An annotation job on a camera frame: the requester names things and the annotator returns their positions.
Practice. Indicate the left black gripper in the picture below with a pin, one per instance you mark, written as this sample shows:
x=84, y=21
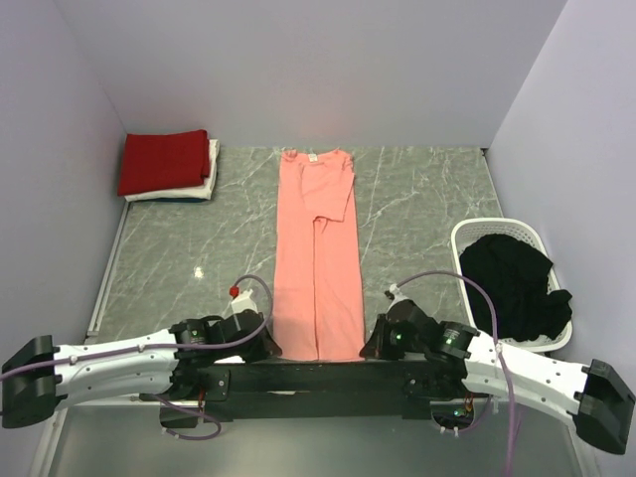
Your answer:
x=265, y=348

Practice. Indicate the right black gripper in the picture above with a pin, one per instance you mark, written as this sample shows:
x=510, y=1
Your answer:
x=377, y=347

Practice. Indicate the pink t-shirt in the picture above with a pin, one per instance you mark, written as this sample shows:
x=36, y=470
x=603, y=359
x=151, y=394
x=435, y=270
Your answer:
x=318, y=309

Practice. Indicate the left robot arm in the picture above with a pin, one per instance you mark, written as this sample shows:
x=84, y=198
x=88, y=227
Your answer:
x=42, y=378

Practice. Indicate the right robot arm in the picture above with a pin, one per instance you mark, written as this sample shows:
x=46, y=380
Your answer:
x=592, y=399

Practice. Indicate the black base beam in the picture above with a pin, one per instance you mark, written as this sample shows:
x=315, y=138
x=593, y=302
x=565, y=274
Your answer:
x=271, y=389

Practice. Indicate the white plastic laundry basket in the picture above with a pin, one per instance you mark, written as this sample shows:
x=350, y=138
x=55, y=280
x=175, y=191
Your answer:
x=468, y=231

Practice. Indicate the black t-shirt in basket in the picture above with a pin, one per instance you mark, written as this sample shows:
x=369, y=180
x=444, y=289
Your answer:
x=516, y=277

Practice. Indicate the folded white t-shirt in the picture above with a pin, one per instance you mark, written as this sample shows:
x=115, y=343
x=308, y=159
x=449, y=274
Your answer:
x=204, y=191

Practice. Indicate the folded blue t-shirt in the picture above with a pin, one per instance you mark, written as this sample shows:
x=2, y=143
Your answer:
x=181, y=200

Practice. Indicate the folded red t-shirt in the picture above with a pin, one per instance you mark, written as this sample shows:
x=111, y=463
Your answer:
x=160, y=162

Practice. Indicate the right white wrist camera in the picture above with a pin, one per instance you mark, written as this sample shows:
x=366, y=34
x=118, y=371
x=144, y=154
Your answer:
x=395, y=295

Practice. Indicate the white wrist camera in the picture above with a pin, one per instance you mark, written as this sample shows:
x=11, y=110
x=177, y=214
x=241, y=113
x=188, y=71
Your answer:
x=242, y=300
x=395, y=295

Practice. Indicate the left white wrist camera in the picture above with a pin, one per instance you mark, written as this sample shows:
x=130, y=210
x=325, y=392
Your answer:
x=242, y=300

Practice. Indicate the aluminium frame rail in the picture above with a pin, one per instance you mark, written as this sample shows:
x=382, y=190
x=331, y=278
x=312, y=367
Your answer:
x=54, y=426

